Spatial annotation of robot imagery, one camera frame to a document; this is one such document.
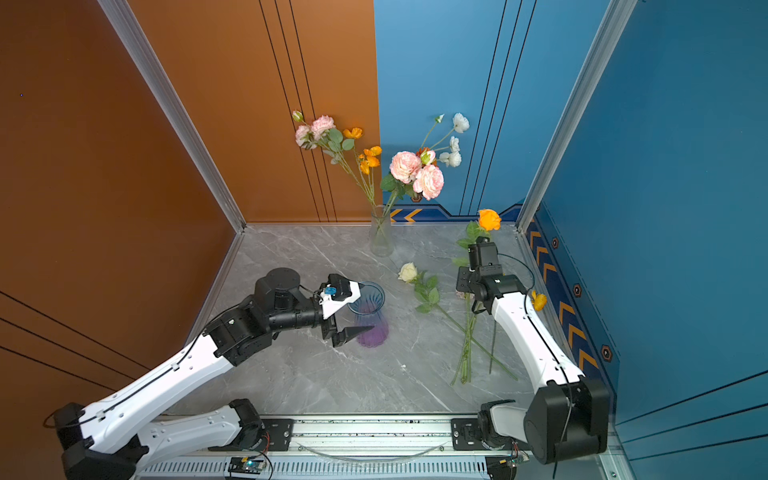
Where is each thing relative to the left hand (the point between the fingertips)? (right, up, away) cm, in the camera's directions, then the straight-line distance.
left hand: (365, 299), depth 64 cm
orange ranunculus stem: (+33, +19, +21) cm, 44 cm away
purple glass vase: (-1, -5, +13) cm, 14 cm away
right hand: (+27, +4, +20) cm, 34 cm away
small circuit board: (-29, -41, +7) cm, 51 cm away
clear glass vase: (+2, +13, +43) cm, 45 cm away
